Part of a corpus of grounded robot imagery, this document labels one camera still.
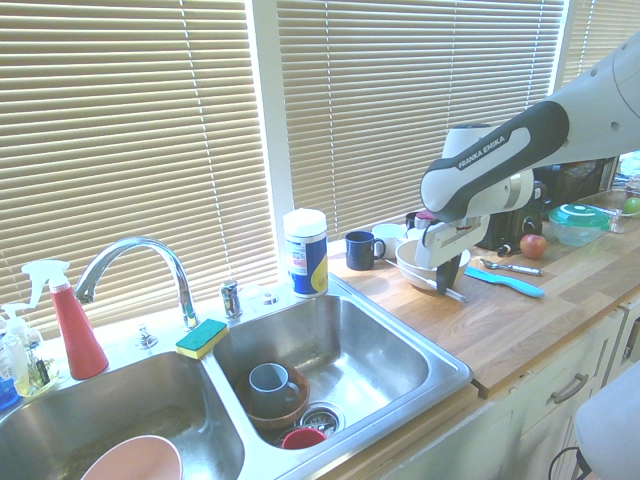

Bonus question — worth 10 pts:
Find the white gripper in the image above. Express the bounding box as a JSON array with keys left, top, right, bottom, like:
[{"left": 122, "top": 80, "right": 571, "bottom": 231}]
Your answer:
[{"left": 414, "top": 216, "right": 491, "bottom": 297}]

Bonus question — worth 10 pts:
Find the silver table knife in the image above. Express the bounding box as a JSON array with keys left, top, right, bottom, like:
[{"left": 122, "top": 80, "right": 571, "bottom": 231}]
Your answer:
[{"left": 384, "top": 258, "right": 470, "bottom": 304}]

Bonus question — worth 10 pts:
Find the teal plastic knife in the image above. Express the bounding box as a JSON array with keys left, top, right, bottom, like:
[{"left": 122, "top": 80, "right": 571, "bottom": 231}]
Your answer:
[{"left": 463, "top": 265, "right": 546, "bottom": 300}]

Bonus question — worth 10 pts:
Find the stainless steel double sink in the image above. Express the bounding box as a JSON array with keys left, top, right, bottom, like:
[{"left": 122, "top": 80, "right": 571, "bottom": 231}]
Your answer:
[{"left": 0, "top": 278, "right": 475, "bottom": 480}]

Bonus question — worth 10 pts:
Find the chrome sink knob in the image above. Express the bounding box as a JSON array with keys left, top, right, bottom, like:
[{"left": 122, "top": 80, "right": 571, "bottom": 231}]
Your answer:
[{"left": 134, "top": 322, "right": 160, "bottom": 351}]

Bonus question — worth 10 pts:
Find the white ceramic bowl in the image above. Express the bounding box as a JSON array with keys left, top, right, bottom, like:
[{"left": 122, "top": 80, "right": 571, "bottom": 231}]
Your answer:
[{"left": 394, "top": 238, "right": 473, "bottom": 292}]

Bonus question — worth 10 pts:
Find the dark jar with red lid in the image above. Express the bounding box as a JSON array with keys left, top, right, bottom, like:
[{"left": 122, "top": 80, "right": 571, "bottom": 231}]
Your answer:
[{"left": 404, "top": 210, "right": 436, "bottom": 243}]

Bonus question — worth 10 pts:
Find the silver spoon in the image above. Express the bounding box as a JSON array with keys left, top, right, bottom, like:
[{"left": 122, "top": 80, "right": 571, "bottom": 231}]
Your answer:
[{"left": 478, "top": 256, "right": 545, "bottom": 278}]

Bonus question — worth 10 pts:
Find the white mug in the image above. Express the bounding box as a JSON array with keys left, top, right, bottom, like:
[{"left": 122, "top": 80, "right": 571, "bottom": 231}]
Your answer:
[{"left": 370, "top": 222, "right": 409, "bottom": 252}]

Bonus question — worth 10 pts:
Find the black kitchen appliance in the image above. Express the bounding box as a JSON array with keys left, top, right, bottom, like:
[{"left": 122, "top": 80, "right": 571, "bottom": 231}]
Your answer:
[{"left": 474, "top": 181, "right": 549, "bottom": 252}]

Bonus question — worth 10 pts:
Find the red apple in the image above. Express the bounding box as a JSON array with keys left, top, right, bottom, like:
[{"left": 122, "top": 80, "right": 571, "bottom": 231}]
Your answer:
[{"left": 518, "top": 233, "right": 548, "bottom": 261}]

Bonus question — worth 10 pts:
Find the navy blue mug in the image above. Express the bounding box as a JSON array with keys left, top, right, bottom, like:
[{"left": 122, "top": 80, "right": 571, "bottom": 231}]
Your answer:
[{"left": 344, "top": 230, "right": 388, "bottom": 272}]

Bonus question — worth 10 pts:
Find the green lidded plastic container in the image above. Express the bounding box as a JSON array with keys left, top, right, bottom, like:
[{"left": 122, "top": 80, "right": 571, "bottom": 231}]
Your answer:
[{"left": 547, "top": 202, "right": 613, "bottom": 248}]

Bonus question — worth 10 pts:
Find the white blue wipes canister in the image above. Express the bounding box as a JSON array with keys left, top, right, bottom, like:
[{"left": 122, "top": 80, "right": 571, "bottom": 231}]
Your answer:
[{"left": 281, "top": 207, "right": 330, "bottom": 301}]

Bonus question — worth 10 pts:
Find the cream kitchen cabinet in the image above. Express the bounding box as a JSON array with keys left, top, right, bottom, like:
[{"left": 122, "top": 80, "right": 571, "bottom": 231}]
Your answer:
[{"left": 299, "top": 293, "right": 640, "bottom": 480}]

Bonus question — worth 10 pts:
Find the dark appliance by window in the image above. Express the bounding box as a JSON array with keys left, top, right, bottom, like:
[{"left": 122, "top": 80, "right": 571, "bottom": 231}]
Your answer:
[{"left": 533, "top": 156, "right": 621, "bottom": 211}]

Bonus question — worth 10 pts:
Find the clear plastic box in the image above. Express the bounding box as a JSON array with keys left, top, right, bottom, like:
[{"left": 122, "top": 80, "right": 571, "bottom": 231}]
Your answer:
[{"left": 582, "top": 186, "right": 640, "bottom": 236}]

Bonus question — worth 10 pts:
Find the metal drain strainer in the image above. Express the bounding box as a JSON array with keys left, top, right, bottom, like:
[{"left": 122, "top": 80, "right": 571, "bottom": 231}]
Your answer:
[{"left": 299, "top": 401, "right": 348, "bottom": 433}]

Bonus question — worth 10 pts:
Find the brown wooden bowl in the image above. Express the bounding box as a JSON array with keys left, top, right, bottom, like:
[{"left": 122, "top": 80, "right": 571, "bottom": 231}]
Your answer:
[{"left": 234, "top": 364, "right": 312, "bottom": 433}]

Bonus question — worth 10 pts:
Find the grey mug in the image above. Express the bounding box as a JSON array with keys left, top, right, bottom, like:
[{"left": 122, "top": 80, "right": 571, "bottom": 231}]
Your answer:
[{"left": 247, "top": 362, "right": 302, "bottom": 419}]

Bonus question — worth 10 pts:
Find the chrome faucet lever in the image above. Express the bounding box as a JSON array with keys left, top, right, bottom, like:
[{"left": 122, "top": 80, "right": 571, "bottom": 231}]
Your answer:
[{"left": 219, "top": 279, "right": 245, "bottom": 321}]

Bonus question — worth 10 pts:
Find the red cup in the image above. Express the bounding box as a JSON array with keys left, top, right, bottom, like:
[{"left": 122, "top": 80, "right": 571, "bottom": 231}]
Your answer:
[{"left": 280, "top": 426, "right": 329, "bottom": 451}]

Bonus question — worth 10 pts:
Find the green yellow sponge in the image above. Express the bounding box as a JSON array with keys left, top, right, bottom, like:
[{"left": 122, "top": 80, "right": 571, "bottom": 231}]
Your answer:
[{"left": 174, "top": 317, "right": 230, "bottom": 362}]

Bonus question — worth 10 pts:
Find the narrow beige window blind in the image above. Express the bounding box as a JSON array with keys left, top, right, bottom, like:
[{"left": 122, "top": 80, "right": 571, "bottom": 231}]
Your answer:
[{"left": 562, "top": 0, "right": 640, "bottom": 92}]

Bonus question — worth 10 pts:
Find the chrome curved faucet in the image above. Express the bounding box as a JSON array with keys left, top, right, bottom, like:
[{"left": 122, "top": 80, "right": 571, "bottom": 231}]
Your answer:
[{"left": 73, "top": 235, "right": 202, "bottom": 333}]

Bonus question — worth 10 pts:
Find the wide beige window blind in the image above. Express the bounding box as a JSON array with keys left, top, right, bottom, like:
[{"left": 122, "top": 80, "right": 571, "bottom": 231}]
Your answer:
[{"left": 0, "top": 0, "right": 281, "bottom": 342}]

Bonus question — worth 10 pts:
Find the pink bowl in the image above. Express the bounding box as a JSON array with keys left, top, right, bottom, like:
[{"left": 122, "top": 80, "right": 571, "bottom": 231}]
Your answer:
[{"left": 79, "top": 434, "right": 184, "bottom": 480}]

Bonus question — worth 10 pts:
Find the red spray bottle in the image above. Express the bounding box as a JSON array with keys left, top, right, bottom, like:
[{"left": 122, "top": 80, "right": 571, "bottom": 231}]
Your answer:
[{"left": 20, "top": 259, "right": 111, "bottom": 382}]

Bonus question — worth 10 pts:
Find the round yellow liquid bottle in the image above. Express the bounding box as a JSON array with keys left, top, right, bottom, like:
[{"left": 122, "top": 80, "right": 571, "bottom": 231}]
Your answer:
[{"left": 14, "top": 342, "right": 61, "bottom": 399}]

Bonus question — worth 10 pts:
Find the clear pump soap bottle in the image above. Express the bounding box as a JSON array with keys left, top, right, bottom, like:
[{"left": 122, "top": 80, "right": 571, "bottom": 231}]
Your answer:
[{"left": 0, "top": 301, "right": 31, "bottom": 386}]

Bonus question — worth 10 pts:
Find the blue dish soap bottle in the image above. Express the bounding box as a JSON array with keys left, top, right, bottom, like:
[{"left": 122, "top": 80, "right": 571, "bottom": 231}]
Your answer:
[{"left": 0, "top": 372, "right": 22, "bottom": 413}]

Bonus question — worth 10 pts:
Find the metal drawer handle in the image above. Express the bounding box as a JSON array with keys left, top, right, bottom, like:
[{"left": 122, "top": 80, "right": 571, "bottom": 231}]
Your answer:
[{"left": 550, "top": 371, "right": 591, "bottom": 406}]

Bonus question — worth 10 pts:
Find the black cable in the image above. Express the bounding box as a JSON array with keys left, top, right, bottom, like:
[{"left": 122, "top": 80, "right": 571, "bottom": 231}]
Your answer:
[{"left": 546, "top": 443, "right": 595, "bottom": 480}]

